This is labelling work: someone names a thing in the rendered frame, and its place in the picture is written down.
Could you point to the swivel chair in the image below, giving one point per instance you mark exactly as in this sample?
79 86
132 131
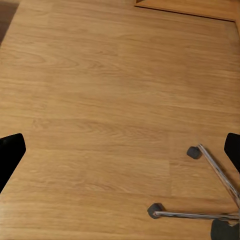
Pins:
225 226

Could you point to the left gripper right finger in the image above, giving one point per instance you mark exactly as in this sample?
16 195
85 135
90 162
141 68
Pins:
232 149

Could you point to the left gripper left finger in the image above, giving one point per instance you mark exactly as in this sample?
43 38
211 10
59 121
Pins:
12 149

